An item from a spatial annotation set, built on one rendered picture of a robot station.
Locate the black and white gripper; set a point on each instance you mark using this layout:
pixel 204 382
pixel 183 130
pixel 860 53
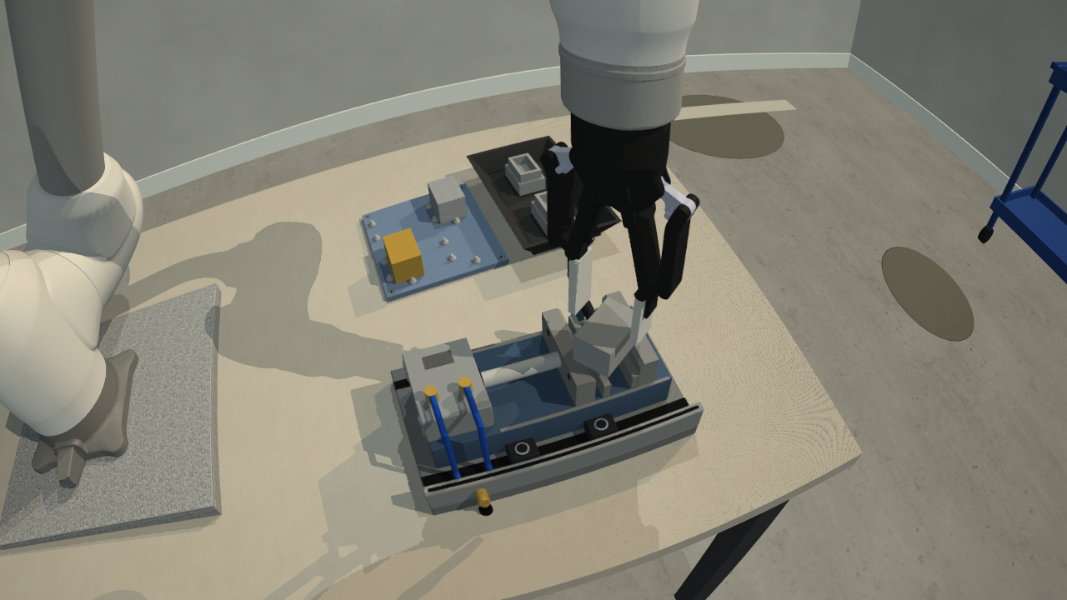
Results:
pixel 631 165

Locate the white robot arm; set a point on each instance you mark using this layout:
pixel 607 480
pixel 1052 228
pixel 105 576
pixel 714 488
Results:
pixel 621 67

